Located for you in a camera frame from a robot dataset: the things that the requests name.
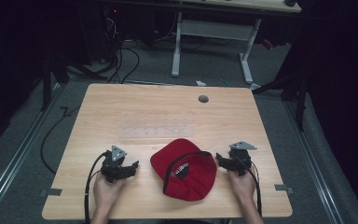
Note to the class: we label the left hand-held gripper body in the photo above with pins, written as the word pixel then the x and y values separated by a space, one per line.
pixel 113 165

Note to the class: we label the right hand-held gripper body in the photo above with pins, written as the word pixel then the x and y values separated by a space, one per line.
pixel 240 158

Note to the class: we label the red baseball cap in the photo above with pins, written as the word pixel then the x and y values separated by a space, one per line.
pixel 185 174

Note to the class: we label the person's left hand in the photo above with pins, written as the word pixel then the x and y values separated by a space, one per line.
pixel 105 191

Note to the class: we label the person's right hand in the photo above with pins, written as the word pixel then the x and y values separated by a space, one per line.
pixel 243 186

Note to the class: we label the grey tape piece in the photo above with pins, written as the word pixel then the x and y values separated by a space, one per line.
pixel 51 192
pixel 284 188

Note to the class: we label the grey round table grommet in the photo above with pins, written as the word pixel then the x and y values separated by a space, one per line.
pixel 203 99

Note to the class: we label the white paper scrap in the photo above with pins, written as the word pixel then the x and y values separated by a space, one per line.
pixel 200 83

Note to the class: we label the black metal stand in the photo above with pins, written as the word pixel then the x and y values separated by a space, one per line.
pixel 46 84
pixel 300 99

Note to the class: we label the small red object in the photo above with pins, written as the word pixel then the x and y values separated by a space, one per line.
pixel 268 44

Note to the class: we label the white-framed desk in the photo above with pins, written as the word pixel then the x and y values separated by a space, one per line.
pixel 217 29

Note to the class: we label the black computer mouse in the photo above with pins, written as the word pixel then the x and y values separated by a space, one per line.
pixel 290 2

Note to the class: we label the metal floor rail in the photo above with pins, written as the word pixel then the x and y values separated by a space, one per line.
pixel 18 149
pixel 315 161

